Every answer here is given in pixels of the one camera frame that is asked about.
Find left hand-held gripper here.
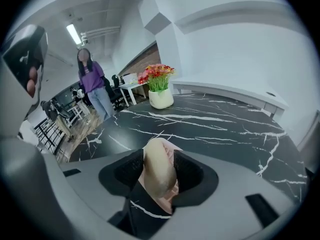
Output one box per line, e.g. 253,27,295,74
0,23,50,141

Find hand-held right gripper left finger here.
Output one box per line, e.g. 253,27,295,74
59,148,145,225

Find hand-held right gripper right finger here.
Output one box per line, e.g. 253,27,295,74
159,149,302,240

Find beige bar of soap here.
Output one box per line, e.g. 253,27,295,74
142,137,179,199

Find person's left hand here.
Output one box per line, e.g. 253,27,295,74
25,65,39,99

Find black metal railing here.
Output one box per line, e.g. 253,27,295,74
33,117,66,158

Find ceiling light panel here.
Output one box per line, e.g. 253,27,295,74
65,23,82,45

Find white stool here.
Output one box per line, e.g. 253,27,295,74
66,100,91,120

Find white ceiling pipes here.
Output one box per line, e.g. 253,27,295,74
79,25,122,44

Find black office chair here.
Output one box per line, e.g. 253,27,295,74
102,74,126,110

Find small white table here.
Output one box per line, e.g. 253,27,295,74
118,80,149,107

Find cream flower vase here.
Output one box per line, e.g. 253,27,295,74
147,87,175,110

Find white box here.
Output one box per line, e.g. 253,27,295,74
123,72,139,85

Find long white desk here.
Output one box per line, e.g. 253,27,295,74
169,79,290,118

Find red and yellow flower bouquet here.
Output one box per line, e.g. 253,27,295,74
136,63,176,93

